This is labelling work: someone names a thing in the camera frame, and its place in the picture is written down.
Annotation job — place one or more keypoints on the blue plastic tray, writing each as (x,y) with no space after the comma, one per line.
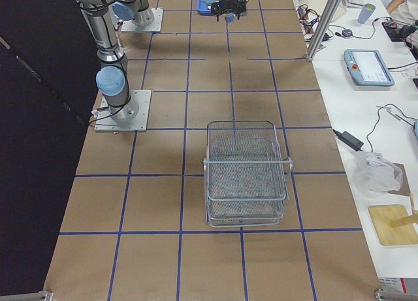
(205,8)

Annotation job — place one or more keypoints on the clear plastic bag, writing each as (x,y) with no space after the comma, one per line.
(373,173)

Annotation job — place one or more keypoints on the wooden cutting board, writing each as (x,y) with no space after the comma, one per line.
(393,225)

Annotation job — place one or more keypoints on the blue grey cup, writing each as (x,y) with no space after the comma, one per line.
(366,11)

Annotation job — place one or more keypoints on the silver wire mesh shelf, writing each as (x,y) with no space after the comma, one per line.
(245,176)

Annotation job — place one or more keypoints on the blue teach pendant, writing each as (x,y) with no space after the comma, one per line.
(367,68)

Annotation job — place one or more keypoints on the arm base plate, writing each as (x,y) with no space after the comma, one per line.
(146,21)
(133,116)

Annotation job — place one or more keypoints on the black power brick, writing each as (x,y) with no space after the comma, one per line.
(348,139)

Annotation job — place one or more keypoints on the aluminium frame post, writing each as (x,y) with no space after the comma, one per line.
(324,21)

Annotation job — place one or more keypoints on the beige plastic tray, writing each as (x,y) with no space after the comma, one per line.
(319,6)

